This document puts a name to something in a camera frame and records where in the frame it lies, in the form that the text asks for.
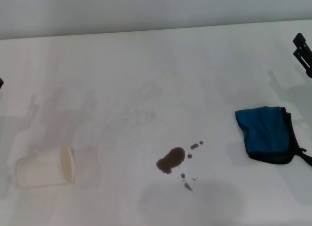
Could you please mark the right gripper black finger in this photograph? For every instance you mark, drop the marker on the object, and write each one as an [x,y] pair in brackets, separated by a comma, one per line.
[303,58]

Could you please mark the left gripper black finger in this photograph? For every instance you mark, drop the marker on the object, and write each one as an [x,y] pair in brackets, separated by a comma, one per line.
[1,83]

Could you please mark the blue rag with black trim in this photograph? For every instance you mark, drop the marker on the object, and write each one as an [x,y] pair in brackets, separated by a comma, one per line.
[264,130]

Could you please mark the white paper cup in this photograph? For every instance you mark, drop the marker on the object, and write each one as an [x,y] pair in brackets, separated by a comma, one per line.
[44,170]

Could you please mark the dark brown liquid stain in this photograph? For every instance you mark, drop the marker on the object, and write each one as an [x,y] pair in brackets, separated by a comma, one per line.
[173,158]

